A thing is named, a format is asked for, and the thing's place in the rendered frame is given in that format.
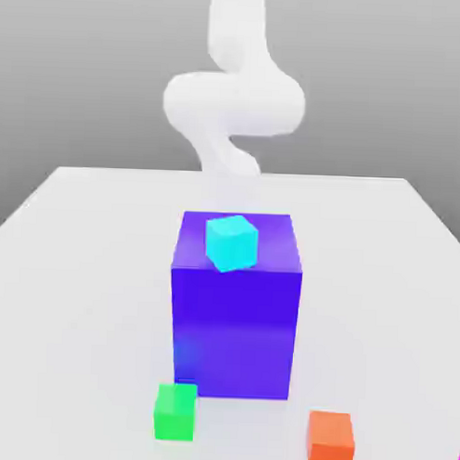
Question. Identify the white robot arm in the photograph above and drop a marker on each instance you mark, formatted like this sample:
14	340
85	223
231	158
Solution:
234	103

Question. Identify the small cyan cube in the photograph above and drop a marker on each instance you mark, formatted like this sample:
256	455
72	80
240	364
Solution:
231	245

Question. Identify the small green cube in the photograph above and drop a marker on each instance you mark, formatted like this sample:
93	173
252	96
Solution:
175	413

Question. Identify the small orange cube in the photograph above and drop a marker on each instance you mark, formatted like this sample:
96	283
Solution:
330	442

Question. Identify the large purple box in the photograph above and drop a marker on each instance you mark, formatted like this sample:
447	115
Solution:
234	327

